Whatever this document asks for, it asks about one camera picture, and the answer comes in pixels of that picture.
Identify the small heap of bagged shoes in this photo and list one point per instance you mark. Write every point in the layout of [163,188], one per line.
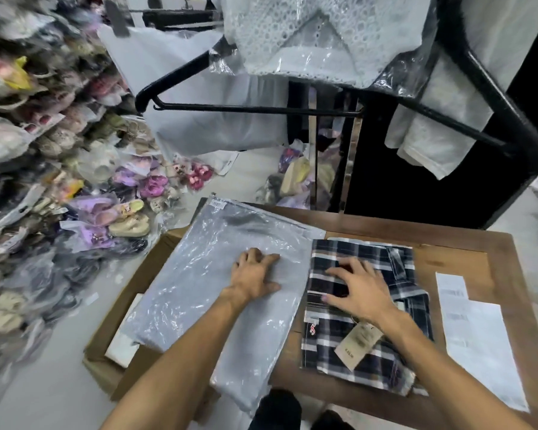
[293,176]

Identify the white packet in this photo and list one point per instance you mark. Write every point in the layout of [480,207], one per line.
[122,347]

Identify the black metal clothes rack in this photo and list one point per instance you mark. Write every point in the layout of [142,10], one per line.
[488,89]

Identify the dark plaid shirt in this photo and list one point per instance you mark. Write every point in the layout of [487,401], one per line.
[331,344]

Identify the person's right forearm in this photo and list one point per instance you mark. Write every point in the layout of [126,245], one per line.
[444,376]

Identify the white hanging shirt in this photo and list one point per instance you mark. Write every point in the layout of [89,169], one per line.
[439,129]

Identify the beige paper hang tag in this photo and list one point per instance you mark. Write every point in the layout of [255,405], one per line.
[357,345]

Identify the white paper garment tag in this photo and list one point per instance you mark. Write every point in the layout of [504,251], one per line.
[224,162]

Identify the white paper label sheet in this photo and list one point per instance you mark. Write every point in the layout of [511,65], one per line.
[479,340]

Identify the pile of bagged shoes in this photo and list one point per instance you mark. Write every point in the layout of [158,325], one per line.
[40,174]

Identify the person's black trousers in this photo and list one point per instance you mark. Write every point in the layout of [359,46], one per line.
[275,411]

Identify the brown cardboard box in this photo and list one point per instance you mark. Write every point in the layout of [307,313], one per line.
[130,282]

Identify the person's right hand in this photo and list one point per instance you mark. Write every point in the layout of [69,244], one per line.
[367,295]

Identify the person's left thumb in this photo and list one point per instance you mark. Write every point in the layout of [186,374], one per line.
[271,288]

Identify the pale grey hanging garment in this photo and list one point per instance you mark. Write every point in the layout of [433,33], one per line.
[197,111]

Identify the grey plastic garment bag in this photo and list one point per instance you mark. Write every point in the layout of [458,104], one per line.
[206,273]

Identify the brown wooden table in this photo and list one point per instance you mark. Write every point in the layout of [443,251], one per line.
[457,250]

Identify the person's right thumb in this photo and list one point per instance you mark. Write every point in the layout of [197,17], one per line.
[336,300]

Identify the white lace garment in plastic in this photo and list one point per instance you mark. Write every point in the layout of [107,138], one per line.
[314,31]

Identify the person's left hand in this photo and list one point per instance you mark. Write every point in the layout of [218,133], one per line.
[251,277]

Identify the person's left forearm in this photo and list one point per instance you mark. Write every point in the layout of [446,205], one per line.
[184,362]

